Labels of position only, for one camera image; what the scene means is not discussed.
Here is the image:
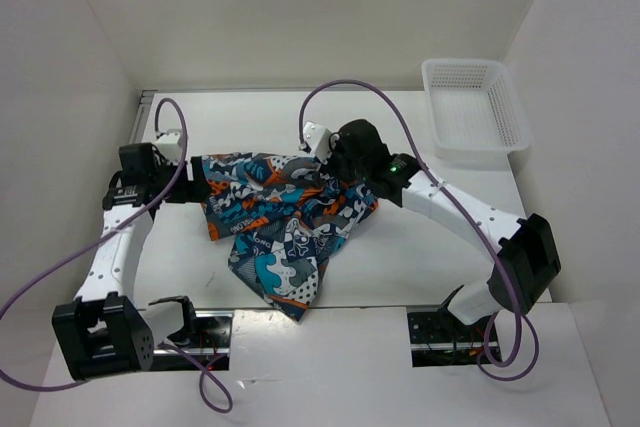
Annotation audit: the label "patterned blue orange shorts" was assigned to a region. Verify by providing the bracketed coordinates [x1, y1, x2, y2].
[201, 152, 378, 322]

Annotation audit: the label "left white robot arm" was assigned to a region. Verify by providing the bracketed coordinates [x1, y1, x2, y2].
[52, 131, 200, 381]

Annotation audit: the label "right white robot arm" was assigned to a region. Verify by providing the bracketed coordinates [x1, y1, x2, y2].
[304, 119, 561, 340]

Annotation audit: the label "white plastic basket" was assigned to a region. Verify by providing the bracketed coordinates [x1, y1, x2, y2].
[421, 58, 532, 163]

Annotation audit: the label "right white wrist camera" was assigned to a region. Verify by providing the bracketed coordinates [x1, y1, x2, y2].
[299, 122, 332, 164]

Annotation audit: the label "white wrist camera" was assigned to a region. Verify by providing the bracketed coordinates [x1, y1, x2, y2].
[299, 122, 332, 164]
[153, 129, 187, 165]

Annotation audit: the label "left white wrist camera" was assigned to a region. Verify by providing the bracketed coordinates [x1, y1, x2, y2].
[153, 129, 187, 165]

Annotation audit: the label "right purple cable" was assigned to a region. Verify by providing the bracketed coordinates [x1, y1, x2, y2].
[298, 79, 541, 381]

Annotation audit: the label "purple cable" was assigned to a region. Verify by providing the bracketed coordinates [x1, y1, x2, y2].
[298, 79, 541, 381]
[0, 98, 235, 414]

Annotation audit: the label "aluminium table edge rail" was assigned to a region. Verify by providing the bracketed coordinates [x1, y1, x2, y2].
[79, 89, 156, 311]

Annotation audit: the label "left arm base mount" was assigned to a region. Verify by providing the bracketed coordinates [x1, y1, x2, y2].
[151, 309, 233, 372]

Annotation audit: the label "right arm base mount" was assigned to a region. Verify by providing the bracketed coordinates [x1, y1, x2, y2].
[406, 306, 489, 368]

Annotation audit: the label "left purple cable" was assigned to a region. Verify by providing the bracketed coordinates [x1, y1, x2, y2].
[0, 98, 235, 414]

